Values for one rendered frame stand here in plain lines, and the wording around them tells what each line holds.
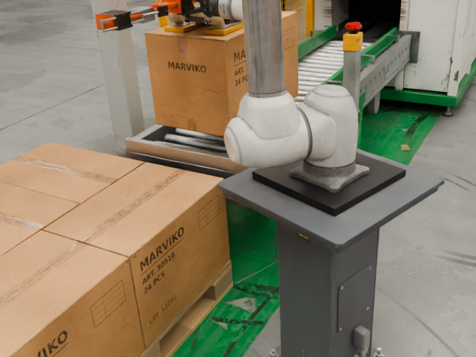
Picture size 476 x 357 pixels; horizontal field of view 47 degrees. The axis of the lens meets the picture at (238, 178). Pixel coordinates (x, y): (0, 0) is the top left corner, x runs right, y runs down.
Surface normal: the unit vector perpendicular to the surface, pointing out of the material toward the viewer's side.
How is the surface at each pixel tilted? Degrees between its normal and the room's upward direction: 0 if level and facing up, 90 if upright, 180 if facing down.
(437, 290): 0
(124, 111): 90
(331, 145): 94
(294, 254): 90
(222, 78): 89
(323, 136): 82
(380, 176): 1
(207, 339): 0
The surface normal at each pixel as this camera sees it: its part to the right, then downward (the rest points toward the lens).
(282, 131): 0.35, 0.27
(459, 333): -0.06, -0.89
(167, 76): -0.54, 0.40
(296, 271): -0.76, 0.34
